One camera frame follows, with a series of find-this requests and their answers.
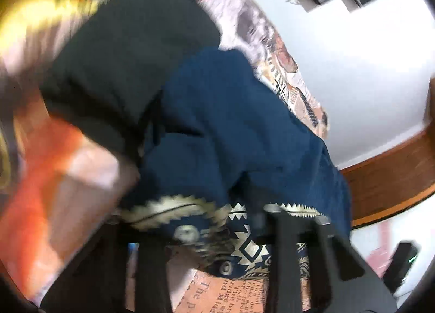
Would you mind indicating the black garment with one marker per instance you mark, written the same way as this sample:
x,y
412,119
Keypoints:
x,y
129,54

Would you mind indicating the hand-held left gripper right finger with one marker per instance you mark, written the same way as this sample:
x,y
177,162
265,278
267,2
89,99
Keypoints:
x,y
289,251

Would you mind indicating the wooden bed frame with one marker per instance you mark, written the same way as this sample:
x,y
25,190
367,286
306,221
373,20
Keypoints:
x,y
390,177

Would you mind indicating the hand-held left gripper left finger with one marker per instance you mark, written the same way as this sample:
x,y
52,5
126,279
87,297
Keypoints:
x,y
153,265

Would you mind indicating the printed blanket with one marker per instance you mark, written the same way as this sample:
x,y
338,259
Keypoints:
x,y
282,61

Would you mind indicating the navy garment with patterned hem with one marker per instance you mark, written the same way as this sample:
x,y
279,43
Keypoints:
x,y
221,112

